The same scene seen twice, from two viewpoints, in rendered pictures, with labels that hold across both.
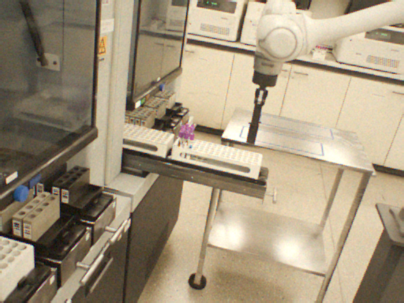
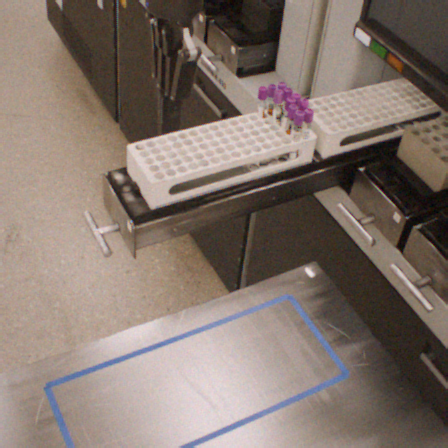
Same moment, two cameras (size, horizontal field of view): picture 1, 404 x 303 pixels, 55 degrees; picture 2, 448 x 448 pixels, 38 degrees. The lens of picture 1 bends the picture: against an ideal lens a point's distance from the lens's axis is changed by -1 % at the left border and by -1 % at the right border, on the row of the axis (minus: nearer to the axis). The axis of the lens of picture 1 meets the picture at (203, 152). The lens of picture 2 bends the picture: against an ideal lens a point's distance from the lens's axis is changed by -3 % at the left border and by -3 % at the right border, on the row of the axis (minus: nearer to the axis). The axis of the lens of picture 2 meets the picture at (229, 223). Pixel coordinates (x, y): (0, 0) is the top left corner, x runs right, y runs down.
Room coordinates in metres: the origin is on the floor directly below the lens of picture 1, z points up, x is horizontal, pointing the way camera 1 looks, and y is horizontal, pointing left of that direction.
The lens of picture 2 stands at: (1.86, -0.59, 1.52)
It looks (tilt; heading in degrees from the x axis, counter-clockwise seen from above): 44 degrees down; 139
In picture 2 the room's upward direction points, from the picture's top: 7 degrees clockwise
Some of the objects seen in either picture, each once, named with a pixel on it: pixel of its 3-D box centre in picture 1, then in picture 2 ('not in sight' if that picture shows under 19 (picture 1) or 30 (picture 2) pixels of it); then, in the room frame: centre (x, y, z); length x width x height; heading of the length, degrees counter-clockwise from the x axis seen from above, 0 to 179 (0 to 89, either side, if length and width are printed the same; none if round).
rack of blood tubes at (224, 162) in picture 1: (216, 158); (223, 155); (1.20, -0.05, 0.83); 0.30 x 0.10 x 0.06; 82
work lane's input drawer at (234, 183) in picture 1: (176, 162); (289, 161); (1.22, 0.09, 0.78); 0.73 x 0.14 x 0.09; 82
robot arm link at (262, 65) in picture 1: (267, 63); not in sight; (1.19, -0.15, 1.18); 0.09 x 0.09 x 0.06
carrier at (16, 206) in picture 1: (15, 211); not in sight; (0.70, 0.40, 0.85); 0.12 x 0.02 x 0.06; 172
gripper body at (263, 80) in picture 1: (263, 86); (173, 12); (1.19, -0.15, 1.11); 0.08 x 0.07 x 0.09; 172
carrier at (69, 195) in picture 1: (76, 187); (259, 10); (0.85, 0.31, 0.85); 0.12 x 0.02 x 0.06; 172
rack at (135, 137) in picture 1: (129, 138); (375, 115); (1.25, 0.27, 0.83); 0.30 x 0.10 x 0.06; 82
